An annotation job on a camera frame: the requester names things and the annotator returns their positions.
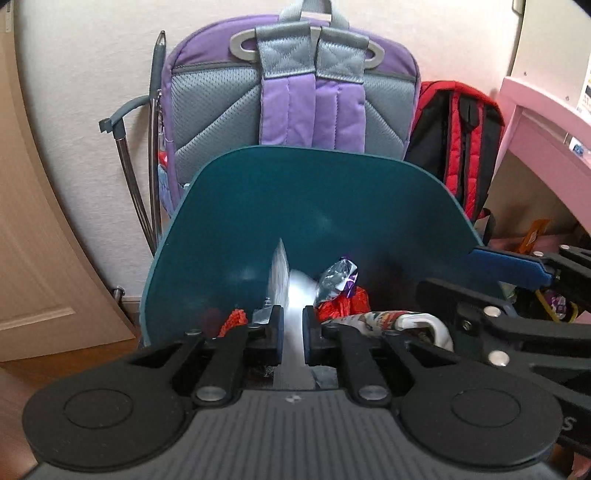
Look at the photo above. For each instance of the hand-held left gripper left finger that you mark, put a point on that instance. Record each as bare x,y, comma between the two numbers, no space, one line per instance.
277,332

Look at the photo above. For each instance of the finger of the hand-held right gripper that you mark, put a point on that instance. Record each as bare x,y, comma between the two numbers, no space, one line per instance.
443,295
508,267

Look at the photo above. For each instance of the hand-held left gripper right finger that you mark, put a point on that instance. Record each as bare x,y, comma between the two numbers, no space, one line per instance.
309,334

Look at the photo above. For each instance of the teal waste bin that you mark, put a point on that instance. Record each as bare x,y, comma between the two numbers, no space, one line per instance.
300,207

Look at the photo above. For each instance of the orange packet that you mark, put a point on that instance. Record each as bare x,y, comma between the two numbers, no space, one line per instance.
535,235

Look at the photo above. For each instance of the red mesh net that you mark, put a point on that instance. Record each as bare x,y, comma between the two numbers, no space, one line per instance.
233,321

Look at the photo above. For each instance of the red wrapper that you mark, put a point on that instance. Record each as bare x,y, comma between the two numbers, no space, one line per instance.
346,305

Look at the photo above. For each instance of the white printed snack wrapper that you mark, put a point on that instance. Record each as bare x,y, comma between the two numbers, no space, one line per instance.
401,323

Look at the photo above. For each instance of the silver purple wrapper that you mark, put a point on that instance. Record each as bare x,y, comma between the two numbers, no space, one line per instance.
339,279

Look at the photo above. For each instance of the purple packet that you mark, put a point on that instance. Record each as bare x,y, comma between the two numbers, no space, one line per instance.
559,304

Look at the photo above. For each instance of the red black backpack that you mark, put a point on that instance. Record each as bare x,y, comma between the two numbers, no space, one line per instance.
457,138

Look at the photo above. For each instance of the pink desk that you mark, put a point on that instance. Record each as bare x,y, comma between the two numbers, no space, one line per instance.
545,120

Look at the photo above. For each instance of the metal door stopper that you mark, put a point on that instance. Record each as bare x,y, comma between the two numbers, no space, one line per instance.
119,293

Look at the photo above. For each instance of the purple grey backpack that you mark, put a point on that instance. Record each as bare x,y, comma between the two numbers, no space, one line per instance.
295,115

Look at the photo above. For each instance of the white cabinet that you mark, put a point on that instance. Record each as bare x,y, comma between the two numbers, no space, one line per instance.
554,37

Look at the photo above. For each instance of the beige door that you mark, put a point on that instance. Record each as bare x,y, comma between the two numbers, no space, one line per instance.
27,230

